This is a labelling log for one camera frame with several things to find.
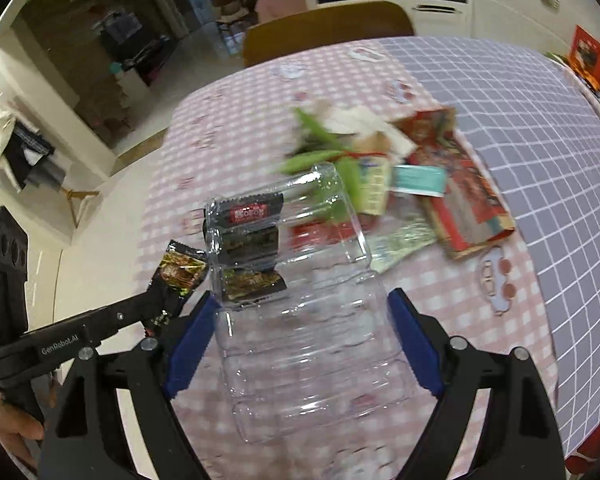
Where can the white crumpled tissue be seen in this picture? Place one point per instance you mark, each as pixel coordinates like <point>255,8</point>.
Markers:
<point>365,120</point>

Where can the black gold snack wrapper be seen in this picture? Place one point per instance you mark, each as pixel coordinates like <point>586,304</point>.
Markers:
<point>180,270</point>

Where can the red box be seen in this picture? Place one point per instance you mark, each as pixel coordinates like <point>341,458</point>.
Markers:
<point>587,55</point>

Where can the pink seat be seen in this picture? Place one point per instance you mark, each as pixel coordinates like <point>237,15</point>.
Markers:
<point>275,2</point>

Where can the purple grid tablecloth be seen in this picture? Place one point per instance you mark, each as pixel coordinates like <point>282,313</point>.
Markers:
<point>555,160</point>

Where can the wooden chair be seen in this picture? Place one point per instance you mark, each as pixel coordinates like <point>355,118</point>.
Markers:
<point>325,25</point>

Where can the red printed paper bag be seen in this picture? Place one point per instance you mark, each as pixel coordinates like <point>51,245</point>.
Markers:
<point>460,200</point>

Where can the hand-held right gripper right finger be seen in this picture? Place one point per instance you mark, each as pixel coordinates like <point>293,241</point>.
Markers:
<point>415,340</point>

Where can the small printed carton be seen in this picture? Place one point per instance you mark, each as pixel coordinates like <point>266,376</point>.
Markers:
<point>375,185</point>

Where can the pink checkered tablecloth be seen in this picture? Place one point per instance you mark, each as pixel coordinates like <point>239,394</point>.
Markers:
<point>480,310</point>

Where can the red plastic wrapper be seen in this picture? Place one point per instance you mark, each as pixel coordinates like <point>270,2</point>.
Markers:
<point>315,234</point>

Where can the black wrapper with red label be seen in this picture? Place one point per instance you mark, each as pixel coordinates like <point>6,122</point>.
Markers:
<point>247,212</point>

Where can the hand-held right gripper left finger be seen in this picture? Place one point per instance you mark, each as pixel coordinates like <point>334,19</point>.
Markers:
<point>190,355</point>

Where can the dark clothes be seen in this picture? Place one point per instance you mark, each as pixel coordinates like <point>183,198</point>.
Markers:
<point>30,155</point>

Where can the teal packet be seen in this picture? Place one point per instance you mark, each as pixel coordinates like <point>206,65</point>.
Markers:
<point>420,180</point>

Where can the green pea pod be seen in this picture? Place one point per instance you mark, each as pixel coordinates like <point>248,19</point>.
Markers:
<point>312,124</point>
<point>305,161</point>
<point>350,175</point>

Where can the person's left hand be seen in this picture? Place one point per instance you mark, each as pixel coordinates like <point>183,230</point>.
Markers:
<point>12,425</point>

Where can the clear plastic bottle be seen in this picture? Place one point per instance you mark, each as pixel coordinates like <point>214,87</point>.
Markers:
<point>310,360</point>

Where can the dark shelf unit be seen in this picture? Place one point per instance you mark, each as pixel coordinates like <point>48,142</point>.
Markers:
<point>130,45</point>

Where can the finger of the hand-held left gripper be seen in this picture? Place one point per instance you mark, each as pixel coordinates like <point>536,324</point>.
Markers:
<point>130,312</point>

